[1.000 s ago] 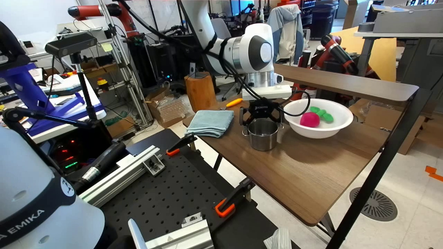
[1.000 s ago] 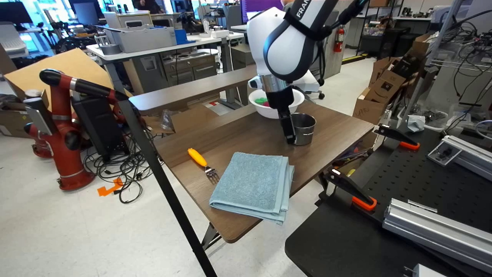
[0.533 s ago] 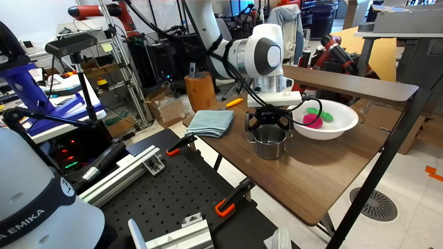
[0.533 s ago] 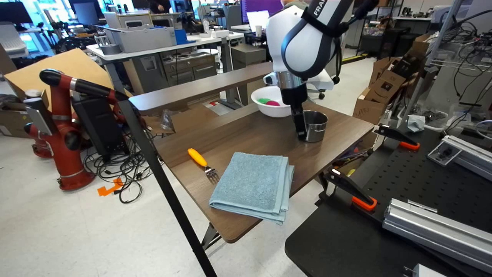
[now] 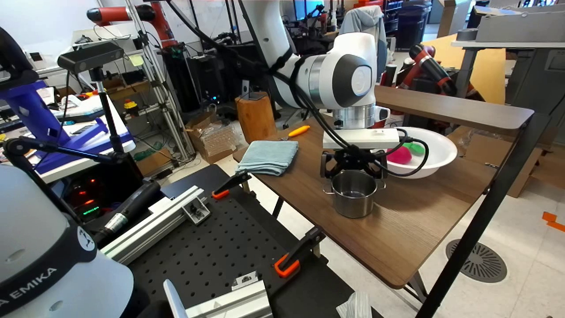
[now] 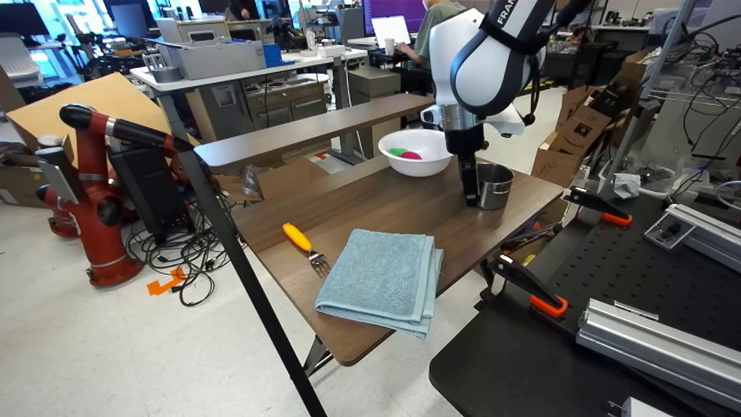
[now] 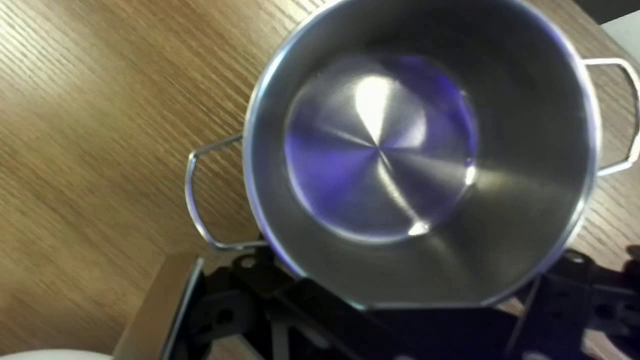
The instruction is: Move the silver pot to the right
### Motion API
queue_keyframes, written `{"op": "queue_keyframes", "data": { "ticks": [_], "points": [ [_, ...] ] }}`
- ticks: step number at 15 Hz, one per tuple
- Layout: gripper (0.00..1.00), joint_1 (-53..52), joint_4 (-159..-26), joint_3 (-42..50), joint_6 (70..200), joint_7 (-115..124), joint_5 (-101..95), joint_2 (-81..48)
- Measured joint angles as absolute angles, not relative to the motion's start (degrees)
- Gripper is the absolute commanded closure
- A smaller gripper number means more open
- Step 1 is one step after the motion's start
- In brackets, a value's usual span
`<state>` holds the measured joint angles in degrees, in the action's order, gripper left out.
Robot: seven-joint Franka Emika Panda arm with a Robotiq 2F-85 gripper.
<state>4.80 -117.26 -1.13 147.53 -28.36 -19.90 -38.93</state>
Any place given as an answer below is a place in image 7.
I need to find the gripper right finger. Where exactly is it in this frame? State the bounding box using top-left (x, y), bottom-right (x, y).
top-left (504, 244), bottom-right (640, 360)

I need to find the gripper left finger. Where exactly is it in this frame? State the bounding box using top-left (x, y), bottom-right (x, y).
top-left (114, 244), bottom-right (368, 360)

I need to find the white rounded object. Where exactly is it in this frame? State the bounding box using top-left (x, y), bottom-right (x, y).
top-left (0, 348), bottom-right (114, 360)

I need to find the white flat object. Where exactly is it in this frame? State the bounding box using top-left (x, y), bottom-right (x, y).
top-left (599, 9), bottom-right (640, 53)

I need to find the black object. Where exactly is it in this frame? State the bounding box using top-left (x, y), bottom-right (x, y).
top-left (572, 0), bottom-right (640, 25)

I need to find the silver pot with wire handles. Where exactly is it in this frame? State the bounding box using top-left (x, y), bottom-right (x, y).
top-left (184, 0), bottom-right (640, 311)

